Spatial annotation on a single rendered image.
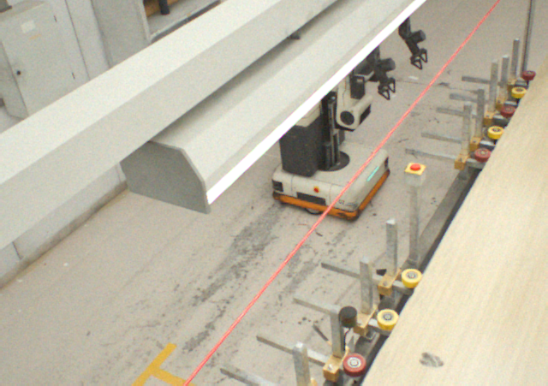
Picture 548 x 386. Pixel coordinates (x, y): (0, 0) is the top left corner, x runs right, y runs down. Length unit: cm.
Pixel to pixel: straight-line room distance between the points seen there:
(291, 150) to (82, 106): 369
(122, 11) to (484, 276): 293
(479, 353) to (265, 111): 176
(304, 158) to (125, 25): 152
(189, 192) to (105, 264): 376
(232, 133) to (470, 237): 221
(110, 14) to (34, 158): 403
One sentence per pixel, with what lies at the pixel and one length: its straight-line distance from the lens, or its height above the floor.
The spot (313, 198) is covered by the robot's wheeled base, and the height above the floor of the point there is 16.
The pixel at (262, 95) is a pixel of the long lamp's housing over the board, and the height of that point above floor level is 237.
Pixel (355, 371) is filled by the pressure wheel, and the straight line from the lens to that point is 230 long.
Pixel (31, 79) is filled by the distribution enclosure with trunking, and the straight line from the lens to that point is 406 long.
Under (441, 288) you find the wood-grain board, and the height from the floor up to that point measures 90.
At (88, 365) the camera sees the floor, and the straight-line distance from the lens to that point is 382.
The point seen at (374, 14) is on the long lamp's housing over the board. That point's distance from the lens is 101.
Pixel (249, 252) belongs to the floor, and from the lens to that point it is 421.
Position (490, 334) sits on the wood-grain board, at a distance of 245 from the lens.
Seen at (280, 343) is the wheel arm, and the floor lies 86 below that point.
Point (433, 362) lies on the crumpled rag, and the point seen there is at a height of 91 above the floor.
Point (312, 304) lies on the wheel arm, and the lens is 261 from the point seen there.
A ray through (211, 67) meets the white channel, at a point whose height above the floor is 244.
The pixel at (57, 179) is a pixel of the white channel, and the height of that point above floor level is 243.
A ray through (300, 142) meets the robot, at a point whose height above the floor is 57.
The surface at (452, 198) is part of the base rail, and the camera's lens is 340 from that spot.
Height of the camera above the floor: 271
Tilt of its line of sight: 34 degrees down
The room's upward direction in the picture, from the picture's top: 8 degrees counter-clockwise
